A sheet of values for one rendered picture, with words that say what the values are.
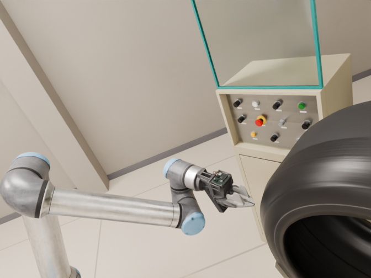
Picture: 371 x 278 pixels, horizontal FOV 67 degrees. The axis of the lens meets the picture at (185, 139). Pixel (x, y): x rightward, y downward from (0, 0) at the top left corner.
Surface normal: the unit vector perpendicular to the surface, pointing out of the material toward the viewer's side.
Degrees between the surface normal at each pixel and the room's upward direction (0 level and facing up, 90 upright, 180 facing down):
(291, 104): 90
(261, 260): 0
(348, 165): 44
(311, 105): 90
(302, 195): 81
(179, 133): 90
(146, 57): 90
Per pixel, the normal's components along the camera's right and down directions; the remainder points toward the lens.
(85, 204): 0.38, -0.18
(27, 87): 0.18, 0.44
